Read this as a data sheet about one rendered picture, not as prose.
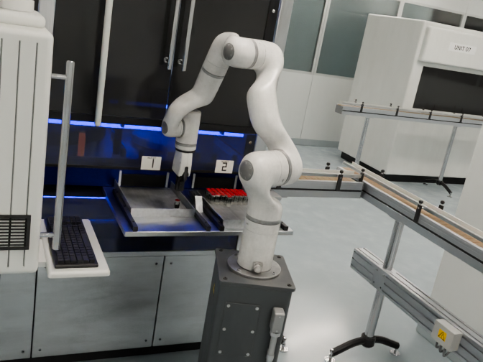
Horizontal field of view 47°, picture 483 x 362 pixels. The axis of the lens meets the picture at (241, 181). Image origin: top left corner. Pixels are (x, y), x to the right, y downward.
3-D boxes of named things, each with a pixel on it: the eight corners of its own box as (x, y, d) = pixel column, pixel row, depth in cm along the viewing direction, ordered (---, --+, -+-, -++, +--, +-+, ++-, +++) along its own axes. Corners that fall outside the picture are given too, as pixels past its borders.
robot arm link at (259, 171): (287, 223, 189) (301, 155, 182) (247, 229, 176) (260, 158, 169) (264, 210, 197) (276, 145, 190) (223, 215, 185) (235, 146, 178)
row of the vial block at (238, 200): (208, 202, 243) (210, 192, 242) (246, 203, 250) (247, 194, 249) (210, 205, 241) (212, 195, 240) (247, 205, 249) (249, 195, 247)
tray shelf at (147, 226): (101, 190, 241) (102, 186, 240) (246, 194, 270) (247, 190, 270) (124, 236, 200) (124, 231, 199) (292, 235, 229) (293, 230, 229)
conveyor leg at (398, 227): (354, 341, 308) (388, 213, 286) (368, 340, 312) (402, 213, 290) (364, 351, 300) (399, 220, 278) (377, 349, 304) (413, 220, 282)
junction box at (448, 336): (430, 336, 251) (435, 319, 248) (438, 335, 253) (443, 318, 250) (448, 352, 240) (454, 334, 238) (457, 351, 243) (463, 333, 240)
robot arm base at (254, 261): (284, 283, 187) (295, 233, 181) (228, 276, 184) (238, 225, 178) (275, 258, 205) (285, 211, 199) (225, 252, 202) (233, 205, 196)
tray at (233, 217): (195, 197, 247) (195, 189, 246) (247, 198, 258) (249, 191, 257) (221, 228, 218) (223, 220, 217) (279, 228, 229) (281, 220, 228)
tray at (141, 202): (113, 186, 243) (114, 179, 242) (170, 188, 254) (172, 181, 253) (130, 216, 213) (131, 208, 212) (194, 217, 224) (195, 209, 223)
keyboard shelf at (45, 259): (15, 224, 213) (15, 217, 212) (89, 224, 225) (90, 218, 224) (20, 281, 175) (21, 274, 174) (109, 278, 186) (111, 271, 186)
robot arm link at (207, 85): (194, 75, 193) (165, 142, 209) (229, 77, 204) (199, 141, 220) (182, 60, 198) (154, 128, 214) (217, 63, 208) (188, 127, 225)
